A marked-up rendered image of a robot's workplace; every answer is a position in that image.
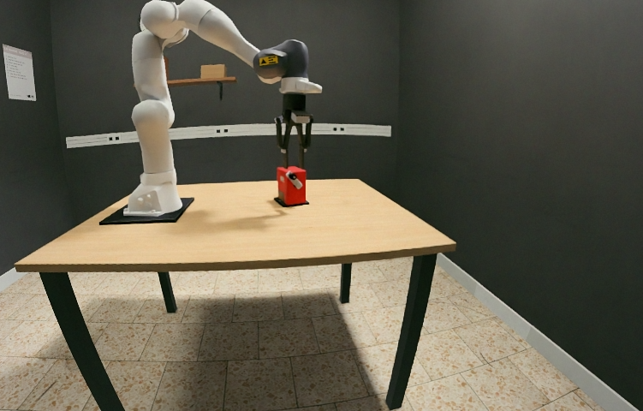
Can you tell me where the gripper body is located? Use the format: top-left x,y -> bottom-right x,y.
282,94 -> 306,125

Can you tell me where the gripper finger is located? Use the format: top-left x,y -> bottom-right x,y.
296,118 -> 313,169
274,116 -> 294,170

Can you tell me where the red pencil sharpener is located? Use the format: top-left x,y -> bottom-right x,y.
273,167 -> 310,207

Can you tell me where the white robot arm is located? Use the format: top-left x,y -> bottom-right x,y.
123,0 -> 322,216

